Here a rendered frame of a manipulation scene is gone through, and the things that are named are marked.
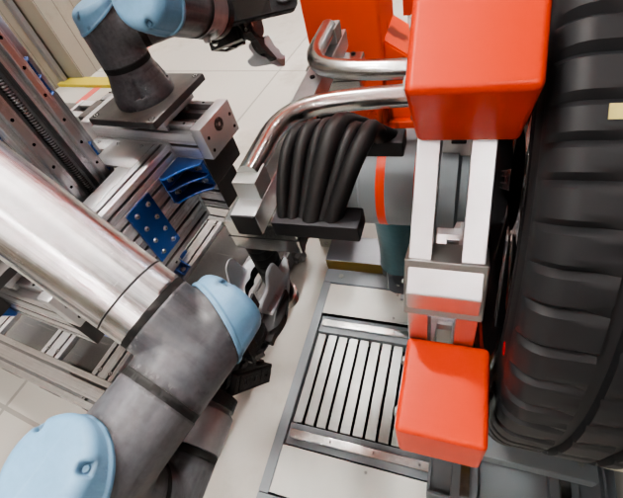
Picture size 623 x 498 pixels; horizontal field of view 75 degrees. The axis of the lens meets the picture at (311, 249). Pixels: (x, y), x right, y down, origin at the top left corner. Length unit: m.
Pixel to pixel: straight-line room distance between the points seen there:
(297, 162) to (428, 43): 0.17
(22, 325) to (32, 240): 1.46
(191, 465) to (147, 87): 0.88
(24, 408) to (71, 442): 1.58
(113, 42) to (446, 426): 0.98
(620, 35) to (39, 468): 0.44
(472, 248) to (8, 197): 0.36
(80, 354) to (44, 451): 1.22
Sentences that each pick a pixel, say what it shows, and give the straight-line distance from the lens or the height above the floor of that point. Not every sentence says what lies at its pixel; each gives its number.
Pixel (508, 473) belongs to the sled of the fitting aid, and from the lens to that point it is 1.15.
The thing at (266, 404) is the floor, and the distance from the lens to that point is 1.40.
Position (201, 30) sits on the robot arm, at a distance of 0.62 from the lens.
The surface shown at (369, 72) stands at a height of 1.00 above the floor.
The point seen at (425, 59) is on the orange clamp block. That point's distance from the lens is 0.27.
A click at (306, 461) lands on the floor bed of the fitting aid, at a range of 1.24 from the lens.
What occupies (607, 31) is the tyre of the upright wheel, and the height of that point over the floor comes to 1.13.
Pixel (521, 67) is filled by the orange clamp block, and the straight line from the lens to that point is 0.26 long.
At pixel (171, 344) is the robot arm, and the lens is 0.35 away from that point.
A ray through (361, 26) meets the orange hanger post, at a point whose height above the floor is 0.91.
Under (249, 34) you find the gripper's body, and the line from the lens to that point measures 0.73.
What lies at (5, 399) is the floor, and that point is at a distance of 2.00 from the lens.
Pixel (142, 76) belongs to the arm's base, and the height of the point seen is 0.88.
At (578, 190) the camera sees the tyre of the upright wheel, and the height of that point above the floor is 1.07.
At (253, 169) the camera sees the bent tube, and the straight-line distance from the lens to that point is 0.43.
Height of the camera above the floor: 1.26
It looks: 48 degrees down
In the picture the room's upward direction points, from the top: 19 degrees counter-clockwise
